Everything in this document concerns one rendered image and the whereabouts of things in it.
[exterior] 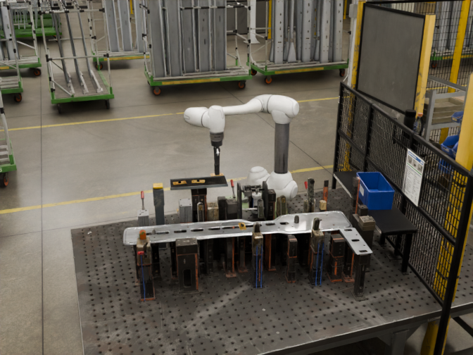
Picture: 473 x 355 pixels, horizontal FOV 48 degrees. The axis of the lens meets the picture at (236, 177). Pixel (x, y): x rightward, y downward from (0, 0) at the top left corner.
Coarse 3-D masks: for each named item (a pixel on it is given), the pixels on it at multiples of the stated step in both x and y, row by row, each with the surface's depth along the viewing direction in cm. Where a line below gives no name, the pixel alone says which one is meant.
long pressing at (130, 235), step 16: (176, 224) 324; (192, 224) 325; (208, 224) 325; (224, 224) 325; (288, 224) 325; (304, 224) 325; (320, 224) 325; (336, 224) 325; (128, 240) 307; (160, 240) 308
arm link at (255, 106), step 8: (248, 104) 355; (256, 104) 359; (184, 112) 337; (192, 112) 332; (200, 112) 330; (224, 112) 347; (232, 112) 349; (240, 112) 351; (248, 112) 355; (256, 112) 364; (192, 120) 332; (200, 120) 329
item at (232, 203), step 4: (228, 200) 337; (232, 200) 337; (228, 204) 332; (232, 204) 333; (236, 204) 333; (228, 208) 333; (232, 208) 334; (236, 208) 334; (228, 212) 334; (232, 212) 335; (236, 212) 335; (228, 216) 336; (232, 216) 336; (236, 216) 337; (236, 240) 345; (236, 244) 346; (236, 248) 347; (236, 252) 348
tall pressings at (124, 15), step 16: (112, 0) 1150; (160, 0) 1204; (112, 16) 1165; (128, 16) 1168; (144, 16) 1155; (112, 32) 1176; (128, 32) 1186; (144, 32) 1170; (112, 48) 1187; (128, 48) 1197
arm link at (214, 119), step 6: (210, 108) 323; (216, 108) 322; (222, 108) 325; (204, 114) 328; (210, 114) 323; (216, 114) 322; (222, 114) 325; (204, 120) 327; (210, 120) 324; (216, 120) 323; (222, 120) 325; (204, 126) 331; (210, 126) 326; (216, 126) 325; (222, 126) 327
